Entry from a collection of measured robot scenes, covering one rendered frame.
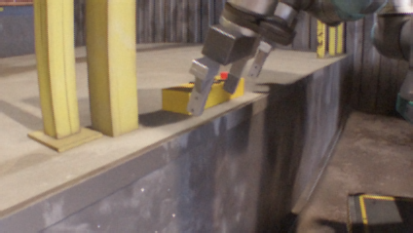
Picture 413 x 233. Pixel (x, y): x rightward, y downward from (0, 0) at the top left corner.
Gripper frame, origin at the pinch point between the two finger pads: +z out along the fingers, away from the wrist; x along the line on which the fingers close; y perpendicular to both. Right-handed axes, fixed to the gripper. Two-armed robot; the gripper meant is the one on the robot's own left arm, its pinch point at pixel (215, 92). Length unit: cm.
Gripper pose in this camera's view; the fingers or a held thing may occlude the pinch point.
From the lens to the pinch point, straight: 56.9
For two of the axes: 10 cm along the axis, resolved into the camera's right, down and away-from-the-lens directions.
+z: -3.0, 8.0, 5.3
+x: -5.0, 3.4, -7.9
